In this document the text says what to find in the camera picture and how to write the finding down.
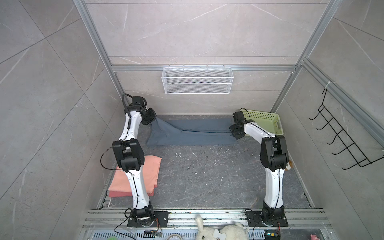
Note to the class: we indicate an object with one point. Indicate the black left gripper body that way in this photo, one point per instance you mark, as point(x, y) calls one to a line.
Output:
point(149, 116)

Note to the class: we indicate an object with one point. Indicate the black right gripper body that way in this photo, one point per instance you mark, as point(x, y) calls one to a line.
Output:
point(233, 129)

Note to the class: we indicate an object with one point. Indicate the blue-grey t-shirt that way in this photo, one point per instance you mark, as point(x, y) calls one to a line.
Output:
point(198, 132)

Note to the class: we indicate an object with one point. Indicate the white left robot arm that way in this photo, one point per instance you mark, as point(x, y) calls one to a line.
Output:
point(130, 156)

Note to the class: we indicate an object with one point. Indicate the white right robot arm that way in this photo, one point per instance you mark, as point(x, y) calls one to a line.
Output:
point(274, 158)

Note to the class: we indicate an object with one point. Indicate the light green plastic basket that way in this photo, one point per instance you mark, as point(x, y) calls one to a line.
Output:
point(269, 121)

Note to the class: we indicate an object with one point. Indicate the small brown plush toy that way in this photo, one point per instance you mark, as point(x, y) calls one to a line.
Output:
point(289, 165)

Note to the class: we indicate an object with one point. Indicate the folded pink t-shirt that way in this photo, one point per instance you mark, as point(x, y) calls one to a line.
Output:
point(120, 186)

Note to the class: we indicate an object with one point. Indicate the white plush toy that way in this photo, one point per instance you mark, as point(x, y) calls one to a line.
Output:
point(230, 232)

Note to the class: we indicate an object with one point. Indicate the white wire mesh basket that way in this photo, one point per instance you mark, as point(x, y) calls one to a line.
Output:
point(199, 80)

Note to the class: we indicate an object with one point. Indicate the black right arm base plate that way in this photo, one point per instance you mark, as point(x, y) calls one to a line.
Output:
point(253, 220)

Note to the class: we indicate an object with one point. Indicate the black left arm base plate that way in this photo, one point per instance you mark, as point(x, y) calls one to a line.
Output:
point(160, 219)

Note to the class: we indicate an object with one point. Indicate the aluminium frame post left corner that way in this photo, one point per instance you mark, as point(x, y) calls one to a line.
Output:
point(91, 28)

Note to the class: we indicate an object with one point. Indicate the aluminium frame post corner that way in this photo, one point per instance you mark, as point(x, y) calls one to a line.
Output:
point(91, 28)
point(324, 21)

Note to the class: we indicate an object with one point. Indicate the aluminium front rail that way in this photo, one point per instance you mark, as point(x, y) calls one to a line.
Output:
point(178, 219)

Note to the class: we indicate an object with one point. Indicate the black wire hook rack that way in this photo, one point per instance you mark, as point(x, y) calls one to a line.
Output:
point(349, 145)

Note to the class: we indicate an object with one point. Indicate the aluminium frame post right corner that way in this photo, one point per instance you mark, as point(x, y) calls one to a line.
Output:
point(324, 21)

